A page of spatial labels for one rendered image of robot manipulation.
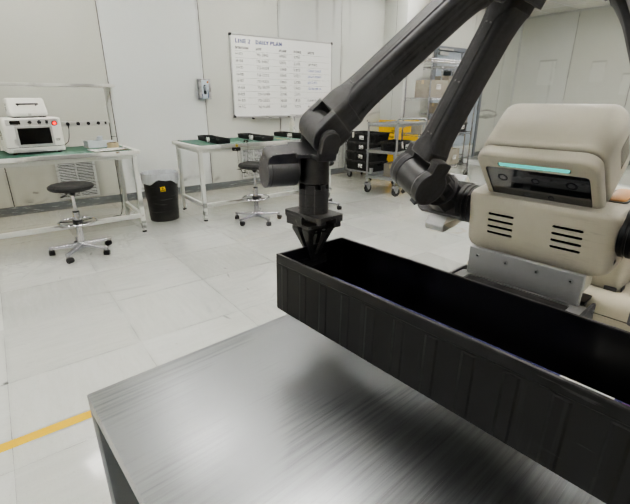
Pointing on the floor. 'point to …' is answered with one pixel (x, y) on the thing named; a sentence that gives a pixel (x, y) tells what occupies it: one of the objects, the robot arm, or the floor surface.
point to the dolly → (356, 154)
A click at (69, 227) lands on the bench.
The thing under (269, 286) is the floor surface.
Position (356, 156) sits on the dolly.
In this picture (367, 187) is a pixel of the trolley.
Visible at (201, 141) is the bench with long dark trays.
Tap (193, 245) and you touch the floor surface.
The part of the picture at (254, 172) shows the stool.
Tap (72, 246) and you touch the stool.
